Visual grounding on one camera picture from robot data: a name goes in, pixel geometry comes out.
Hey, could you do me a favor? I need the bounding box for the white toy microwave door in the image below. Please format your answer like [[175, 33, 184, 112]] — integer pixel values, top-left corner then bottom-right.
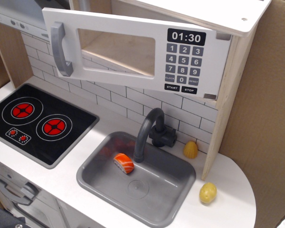
[[42, 8, 232, 100]]

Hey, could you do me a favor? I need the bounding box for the grey microwave door handle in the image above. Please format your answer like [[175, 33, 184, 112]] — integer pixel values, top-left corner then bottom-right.
[[50, 22, 74, 77]]

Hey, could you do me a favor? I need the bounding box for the dark grey toy faucet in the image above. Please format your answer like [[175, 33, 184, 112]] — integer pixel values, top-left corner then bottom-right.
[[133, 108, 177, 163]]

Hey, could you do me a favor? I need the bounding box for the salmon sushi toy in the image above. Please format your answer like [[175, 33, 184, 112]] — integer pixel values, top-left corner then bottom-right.
[[114, 153, 134, 174]]

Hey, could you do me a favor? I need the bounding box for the grey toy sink basin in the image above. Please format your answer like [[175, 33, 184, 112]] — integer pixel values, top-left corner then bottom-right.
[[76, 132, 196, 228]]

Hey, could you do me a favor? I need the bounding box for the black toy stove top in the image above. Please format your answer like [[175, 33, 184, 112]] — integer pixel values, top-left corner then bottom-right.
[[0, 84, 99, 169]]

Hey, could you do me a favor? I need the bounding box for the yellow toy potato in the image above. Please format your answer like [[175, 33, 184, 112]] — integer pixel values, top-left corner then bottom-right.
[[199, 182, 217, 203]]

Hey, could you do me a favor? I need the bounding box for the brown cardboard panel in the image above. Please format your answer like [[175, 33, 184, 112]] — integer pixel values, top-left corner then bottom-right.
[[219, 0, 285, 228]]

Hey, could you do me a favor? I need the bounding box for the wooden toy kitchen cabinet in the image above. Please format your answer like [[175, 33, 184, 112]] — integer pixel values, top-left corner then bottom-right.
[[68, 0, 272, 181]]

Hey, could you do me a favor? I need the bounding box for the white toy oven door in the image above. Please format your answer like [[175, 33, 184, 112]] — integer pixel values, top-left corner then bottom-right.
[[0, 162, 67, 228]]

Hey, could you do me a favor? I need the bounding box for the grey range hood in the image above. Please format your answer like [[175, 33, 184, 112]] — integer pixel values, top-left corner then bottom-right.
[[0, 0, 50, 41]]

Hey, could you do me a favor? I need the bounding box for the grey oven door handle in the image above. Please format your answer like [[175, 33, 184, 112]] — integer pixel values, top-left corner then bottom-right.
[[0, 179, 39, 206]]

